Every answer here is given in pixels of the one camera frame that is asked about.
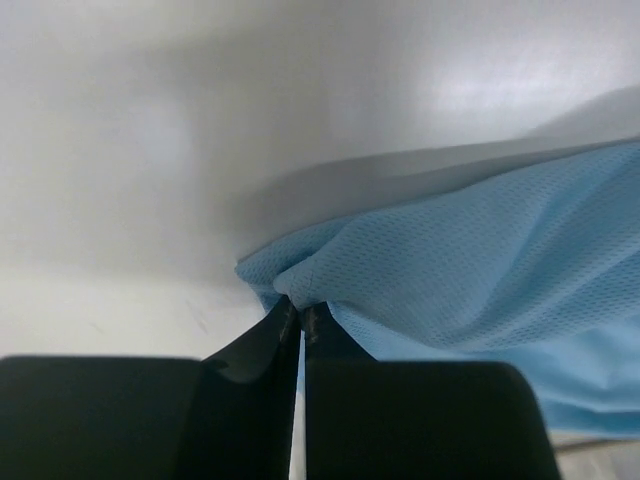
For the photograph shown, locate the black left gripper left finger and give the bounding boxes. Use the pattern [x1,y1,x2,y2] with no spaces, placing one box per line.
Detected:
[1,298,301,479]

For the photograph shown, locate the light blue shorts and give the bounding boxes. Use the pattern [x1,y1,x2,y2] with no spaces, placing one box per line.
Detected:
[236,143,639,437]

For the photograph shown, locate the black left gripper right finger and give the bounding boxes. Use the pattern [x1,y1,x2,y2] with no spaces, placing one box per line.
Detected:
[302,304,561,479]

